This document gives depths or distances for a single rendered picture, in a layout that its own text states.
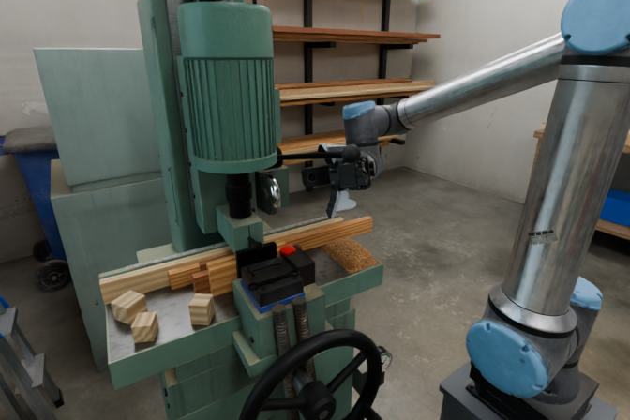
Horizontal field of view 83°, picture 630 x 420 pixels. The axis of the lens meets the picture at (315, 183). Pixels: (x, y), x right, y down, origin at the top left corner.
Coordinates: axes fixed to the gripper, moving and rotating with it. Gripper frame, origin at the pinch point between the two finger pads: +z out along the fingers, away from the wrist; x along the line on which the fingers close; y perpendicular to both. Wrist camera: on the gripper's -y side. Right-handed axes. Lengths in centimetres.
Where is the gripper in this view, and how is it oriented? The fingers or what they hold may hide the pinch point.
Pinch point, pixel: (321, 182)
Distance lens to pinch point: 72.1
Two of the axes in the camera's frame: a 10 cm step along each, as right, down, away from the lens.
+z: -3.4, 1.5, -9.3
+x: 1.3, 9.9, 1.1
